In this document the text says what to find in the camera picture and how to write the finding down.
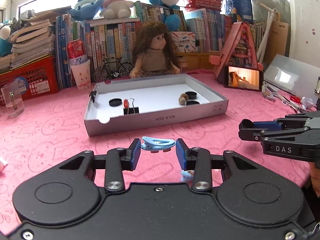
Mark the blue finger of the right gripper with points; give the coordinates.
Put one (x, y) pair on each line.
(267, 125)
(248, 132)

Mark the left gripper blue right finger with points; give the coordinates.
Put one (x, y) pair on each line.
(196, 159)

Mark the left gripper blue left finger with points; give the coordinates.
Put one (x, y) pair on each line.
(118, 160)

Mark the blue decorated hair clip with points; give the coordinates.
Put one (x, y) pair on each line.
(186, 176)

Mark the large black binder clip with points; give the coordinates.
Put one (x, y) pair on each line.
(132, 109)

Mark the black round lid front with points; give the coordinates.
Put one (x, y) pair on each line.
(192, 103)

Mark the black round lid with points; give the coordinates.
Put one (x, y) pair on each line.
(191, 95)
(192, 103)
(115, 102)

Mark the red cap piece long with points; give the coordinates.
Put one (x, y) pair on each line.
(126, 104)

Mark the pale hazelnut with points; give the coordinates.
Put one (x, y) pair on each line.
(182, 101)

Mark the brown hazelnut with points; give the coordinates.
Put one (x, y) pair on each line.
(185, 96)

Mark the person's right hand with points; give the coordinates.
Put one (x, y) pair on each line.
(315, 178)

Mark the white cardboard tray box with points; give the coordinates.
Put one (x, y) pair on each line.
(157, 99)

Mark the smartphone playing video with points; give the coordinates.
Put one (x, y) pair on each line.
(243, 78)

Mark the clear plastic folder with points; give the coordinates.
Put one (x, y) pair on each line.
(292, 76)

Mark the small binder clip on tray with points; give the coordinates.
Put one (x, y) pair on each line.
(92, 93)

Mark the pink triangular phone stand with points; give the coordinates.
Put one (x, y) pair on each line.
(238, 51)

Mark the miniature black bicycle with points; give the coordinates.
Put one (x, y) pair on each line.
(112, 68)

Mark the white paper cat cup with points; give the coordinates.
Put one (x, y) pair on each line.
(82, 74)

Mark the colourful stationery box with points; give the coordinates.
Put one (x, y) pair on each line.
(184, 41)

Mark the brown haired doll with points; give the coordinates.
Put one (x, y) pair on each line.
(154, 52)

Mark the red plastic basket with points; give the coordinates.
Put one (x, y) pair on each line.
(35, 79)

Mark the crumpled white tissue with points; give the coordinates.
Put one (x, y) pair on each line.
(3, 164)

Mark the red beer can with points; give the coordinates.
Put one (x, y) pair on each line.
(76, 52)

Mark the row of upright books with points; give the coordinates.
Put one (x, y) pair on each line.
(107, 45)

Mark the clear acrylic cup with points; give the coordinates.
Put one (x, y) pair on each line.
(13, 99)

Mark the blue cardboard box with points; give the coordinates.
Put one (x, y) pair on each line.
(242, 9)

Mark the small red basket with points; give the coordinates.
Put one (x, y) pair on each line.
(190, 5)

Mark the stack of books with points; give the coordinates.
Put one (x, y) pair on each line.
(34, 35)

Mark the blue whale plush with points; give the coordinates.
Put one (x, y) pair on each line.
(85, 9)

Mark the white pipe frame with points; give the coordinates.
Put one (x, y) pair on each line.
(272, 14)

